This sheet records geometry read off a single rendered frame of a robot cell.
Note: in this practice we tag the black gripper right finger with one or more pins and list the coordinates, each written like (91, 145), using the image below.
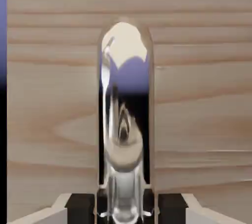
(171, 209)

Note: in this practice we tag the light wood cabinet door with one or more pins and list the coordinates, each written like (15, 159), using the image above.
(196, 90)

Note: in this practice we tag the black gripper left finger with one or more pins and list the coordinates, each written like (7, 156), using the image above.
(79, 209)

